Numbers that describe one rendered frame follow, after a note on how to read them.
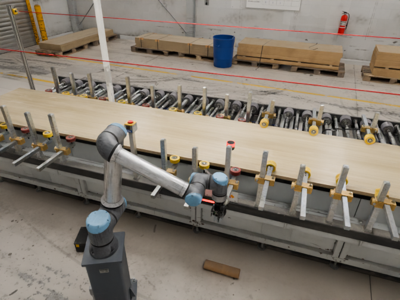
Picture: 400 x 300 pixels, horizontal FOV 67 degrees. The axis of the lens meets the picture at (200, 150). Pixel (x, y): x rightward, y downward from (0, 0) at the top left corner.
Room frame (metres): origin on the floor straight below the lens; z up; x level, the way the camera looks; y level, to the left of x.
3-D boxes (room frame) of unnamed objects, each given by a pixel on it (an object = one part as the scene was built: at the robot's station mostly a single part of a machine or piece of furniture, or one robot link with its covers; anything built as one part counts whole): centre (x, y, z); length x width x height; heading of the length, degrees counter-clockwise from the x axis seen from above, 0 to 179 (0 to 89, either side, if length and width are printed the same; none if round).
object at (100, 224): (1.41, 0.64, 0.79); 0.17 x 0.15 x 0.18; 168
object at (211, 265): (1.66, -0.20, 0.04); 0.30 x 0.08 x 0.08; 72
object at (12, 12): (3.72, 2.13, 1.25); 0.15 x 0.08 x 1.10; 72
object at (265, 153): (1.72, -0.44, 0.94); 0.04 x 0.04 x 0.48; 72
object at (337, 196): (1.56, -0.94, 0.95); 0.14 x 0.06 x 0.05; 72
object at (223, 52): (7.70, -0.56, 0.36); 0.59 x 0.57 x 0.73; 158
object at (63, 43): (9.56, 3.68, 0.23); 2.41 x 0.77 x 0.17; 160
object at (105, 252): (1.40, 0.64, 0.65); 0.19 x 0.19 x 0.10
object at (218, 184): (1.42, -0.12, 1.14); 0.10 x 0.09 x 0.12; 78
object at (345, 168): (1.57, -0.92, 0.94); 0.04 x 0.04 x 0.48; 72
